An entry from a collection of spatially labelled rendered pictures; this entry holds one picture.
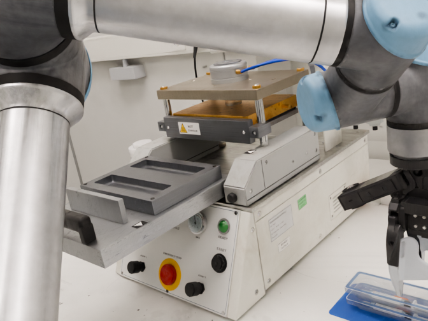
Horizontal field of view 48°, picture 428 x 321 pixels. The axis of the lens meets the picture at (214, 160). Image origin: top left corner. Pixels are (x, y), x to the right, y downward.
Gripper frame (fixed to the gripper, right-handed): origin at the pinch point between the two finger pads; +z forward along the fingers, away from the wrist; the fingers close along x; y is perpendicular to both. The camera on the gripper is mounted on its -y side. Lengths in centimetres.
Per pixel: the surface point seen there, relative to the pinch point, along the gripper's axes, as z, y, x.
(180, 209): -13.0, -29.6, -16.7
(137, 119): -1, -139, 64
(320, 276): 8.1, -17.8, 4.2
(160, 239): -1.1, -44.4, -10.5
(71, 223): -17, -36, -32
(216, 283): 2.9, -28.7, -12.5
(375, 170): 8, -31, 58
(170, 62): -25, -113, 65
